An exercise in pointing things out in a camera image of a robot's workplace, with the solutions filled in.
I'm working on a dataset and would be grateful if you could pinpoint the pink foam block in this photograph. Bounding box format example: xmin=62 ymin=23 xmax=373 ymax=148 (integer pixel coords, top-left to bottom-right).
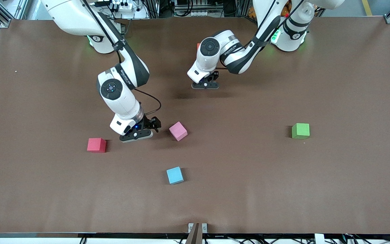
xmin=169 ymin=121 xmax=188 ymax=141

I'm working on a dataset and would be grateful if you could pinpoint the blue foam block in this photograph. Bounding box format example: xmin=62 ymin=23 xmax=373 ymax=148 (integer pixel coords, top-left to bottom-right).
xmin=166 ymin=166 xmax=185 ymax=185

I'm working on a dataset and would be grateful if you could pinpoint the red foam block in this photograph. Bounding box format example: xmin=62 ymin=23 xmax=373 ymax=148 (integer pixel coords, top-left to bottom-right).
xmin=87 ymin=138 xmax=107 ymax=153

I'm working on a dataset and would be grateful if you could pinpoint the grey equipment rack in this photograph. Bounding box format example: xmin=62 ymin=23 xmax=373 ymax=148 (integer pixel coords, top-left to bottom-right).
xmin=175 ymin=0 xmax=212 ymax=17

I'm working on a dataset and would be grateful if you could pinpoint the green foam block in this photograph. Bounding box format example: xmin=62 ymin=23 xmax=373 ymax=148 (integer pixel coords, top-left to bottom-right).
xmin=291 ymin=123 xmax=310 ymax=139

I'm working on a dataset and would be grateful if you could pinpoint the white power strip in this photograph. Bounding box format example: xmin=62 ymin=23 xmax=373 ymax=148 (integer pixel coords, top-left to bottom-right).
xmin=111 ymin=1 xmax=134 ymax=11

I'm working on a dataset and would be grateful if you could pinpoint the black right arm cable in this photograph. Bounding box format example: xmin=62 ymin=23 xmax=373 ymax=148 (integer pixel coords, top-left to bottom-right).
xmin=132 ymin=88 xmax=162 ymax=117

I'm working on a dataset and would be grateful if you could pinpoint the silver metal bracket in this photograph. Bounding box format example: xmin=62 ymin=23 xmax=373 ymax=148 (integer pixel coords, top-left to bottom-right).
xmin=188 ymin=223 xmax=208 ymax=234

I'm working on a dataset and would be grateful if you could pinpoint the brown post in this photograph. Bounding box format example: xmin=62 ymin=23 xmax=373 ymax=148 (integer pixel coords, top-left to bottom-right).
xmin=186 ymin=223 xmax=203 ymax=244

